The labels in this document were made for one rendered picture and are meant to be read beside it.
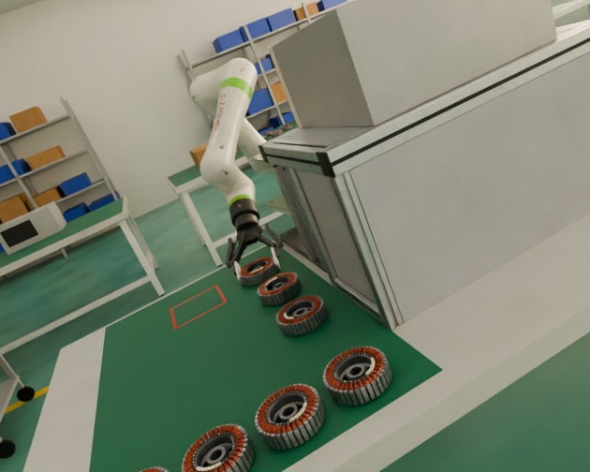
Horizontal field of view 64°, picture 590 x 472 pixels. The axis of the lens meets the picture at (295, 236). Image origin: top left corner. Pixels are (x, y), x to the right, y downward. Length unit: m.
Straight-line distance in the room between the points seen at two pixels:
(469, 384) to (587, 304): 0.24
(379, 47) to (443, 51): 0.13
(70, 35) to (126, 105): 1.19
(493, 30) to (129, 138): 7.15
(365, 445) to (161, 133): 7.36
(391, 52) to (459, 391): 0.56
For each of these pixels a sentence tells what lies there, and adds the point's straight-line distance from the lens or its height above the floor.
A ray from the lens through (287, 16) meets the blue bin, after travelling 7.90.
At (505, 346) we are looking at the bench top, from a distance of 0.84.
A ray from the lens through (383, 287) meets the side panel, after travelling 0.90.
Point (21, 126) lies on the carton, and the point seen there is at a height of 1.85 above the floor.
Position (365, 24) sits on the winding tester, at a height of 1.28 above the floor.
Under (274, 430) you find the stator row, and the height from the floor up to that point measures 0.79.
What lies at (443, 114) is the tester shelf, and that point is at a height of 1.09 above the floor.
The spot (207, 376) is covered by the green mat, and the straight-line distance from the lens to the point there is 1.06.
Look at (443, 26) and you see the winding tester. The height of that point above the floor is 1.22.
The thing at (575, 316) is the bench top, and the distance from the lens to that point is 0.89.
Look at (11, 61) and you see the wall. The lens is 8.06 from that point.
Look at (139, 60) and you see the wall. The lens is 7.94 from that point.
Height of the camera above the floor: 1.27
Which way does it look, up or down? 19 degrees down
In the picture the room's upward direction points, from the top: 23 degrees counter-clockwise
